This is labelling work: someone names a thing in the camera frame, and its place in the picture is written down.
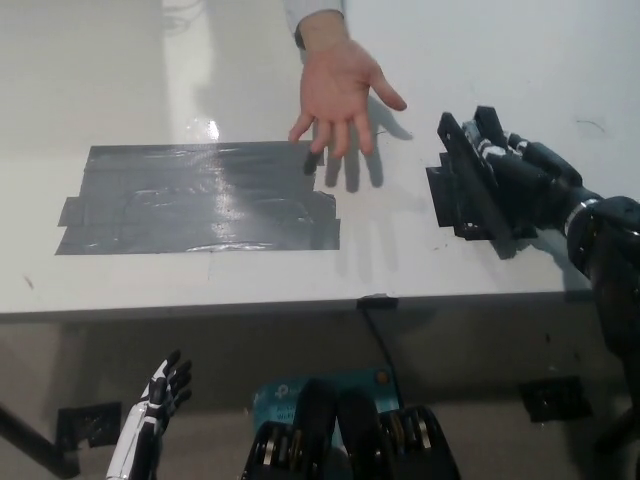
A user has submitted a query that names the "small black tape piece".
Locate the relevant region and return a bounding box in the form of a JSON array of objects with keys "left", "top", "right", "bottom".
[{"left": 356, "top": 295, "right": 399, "bottom": 311}]

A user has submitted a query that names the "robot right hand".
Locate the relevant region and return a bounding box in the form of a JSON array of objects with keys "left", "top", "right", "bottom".
[{"left": 462, "top": 105, "right": 585, "bottom": 237}]

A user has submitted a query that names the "grey duct tape patch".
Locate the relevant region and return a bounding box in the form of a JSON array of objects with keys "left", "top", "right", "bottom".
[{"left": 52, "top": 141, "right": 342, "bottom": 257}]

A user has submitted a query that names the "black ribbed robot torso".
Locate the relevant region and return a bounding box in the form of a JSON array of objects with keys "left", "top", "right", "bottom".
[{"left": 242, "top": 378, "right": 461, "bottom": 480}]

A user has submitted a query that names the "black table leg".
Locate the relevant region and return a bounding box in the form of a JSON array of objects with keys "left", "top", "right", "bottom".
[{"left": 0, "top": 402, "right": 82, "bottom": 480}]

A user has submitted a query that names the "person bare hand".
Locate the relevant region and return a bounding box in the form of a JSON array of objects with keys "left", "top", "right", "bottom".
[{"left": 288, "top": 38, "right": 408, "bottom": 159}]

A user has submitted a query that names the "black cable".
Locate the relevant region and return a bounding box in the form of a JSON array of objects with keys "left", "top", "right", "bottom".
[{"left": 360, "top": 308, "right": 404, "bottom": 401}]

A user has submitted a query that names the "black floor tape patch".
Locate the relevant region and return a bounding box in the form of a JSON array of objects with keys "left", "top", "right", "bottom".
[
  {"left": 57, "top": 401, "right": 124, "bottom": 449},
  {"left": 518, "top": 377, "right": 594, "bottom": 424}
]

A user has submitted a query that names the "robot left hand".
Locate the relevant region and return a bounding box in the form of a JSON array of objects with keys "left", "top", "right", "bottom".
[{"left": 105, "top": 349, "right": 194, "bottom": 480}]

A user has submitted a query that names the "teal router box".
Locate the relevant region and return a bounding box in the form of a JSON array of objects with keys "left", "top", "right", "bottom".
[{"left": 252, "top": 368, "right": 402, "bottom": 451}]

